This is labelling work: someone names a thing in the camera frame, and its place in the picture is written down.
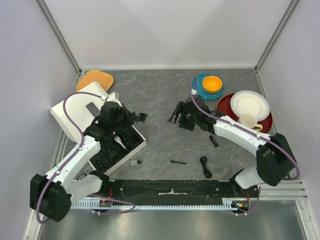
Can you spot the silver black hair clipper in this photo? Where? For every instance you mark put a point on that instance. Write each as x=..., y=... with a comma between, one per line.
x=118, y=140

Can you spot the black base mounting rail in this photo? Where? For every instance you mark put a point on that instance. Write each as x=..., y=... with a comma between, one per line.
x=175, y=192

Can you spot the black clipper guard comb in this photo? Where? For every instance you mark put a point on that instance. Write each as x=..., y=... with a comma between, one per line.
x=142, y=117

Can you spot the orange bowl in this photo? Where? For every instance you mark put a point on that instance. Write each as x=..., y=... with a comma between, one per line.
x=212, y=84

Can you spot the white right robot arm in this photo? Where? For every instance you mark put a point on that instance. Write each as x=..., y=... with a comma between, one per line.
x=274, y=157

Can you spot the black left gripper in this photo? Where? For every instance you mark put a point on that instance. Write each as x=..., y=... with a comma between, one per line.
x=131, y=118

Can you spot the dark red plate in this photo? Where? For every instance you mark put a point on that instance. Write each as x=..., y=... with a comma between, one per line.
x=224, y=105

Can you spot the white paper bowl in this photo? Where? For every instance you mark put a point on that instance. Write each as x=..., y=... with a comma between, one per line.
x=250, y=102

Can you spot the black cleaning brush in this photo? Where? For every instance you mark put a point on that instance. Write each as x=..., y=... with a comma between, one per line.
x=178, y=162

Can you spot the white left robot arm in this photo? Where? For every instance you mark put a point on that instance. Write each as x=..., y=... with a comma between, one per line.
x=71, y=180

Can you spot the teal dotted plate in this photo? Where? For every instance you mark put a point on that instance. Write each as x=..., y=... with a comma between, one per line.
x=197, y=85

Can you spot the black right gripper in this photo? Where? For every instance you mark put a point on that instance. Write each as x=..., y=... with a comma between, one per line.
x=178, y=109

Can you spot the pale yellow mug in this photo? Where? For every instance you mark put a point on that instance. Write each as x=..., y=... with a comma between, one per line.
x=248, y=120

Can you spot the black comb attachment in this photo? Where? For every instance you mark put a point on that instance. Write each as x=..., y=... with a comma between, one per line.
x=213, y=140

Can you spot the woven orange tray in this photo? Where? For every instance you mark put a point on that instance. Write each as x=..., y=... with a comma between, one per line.
x=104, y=79

